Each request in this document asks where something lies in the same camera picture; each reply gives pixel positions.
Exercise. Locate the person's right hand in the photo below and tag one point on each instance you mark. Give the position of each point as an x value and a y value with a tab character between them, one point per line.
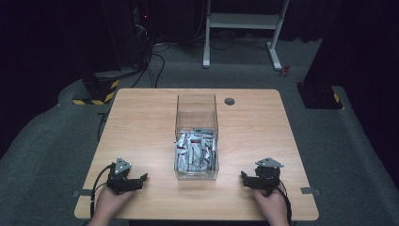
272	205

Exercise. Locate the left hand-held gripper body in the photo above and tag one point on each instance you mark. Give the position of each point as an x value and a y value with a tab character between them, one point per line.
120	180

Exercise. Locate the white metal stand frame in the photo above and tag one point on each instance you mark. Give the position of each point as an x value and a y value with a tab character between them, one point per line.
241	21

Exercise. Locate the person's left hand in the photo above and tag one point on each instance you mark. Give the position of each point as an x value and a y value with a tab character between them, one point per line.
109	204

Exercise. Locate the grey tape strip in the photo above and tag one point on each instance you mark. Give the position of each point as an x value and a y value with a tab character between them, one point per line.
310	190
82	193

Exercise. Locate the grey table grommet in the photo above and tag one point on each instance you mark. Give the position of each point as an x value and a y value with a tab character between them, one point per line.
229	101

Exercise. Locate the black yellow striped stand base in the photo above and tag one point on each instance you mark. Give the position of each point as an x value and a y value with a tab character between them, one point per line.
100	91

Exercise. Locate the dark equipment rack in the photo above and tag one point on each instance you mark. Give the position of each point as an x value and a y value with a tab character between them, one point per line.
142	28

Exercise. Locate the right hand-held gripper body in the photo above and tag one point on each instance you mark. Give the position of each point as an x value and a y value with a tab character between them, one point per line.
267	175

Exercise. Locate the pile of silver packets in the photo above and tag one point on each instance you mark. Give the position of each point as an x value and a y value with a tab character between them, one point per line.
195	150

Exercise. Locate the clear plastic box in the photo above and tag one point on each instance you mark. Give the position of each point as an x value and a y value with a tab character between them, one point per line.
196	109

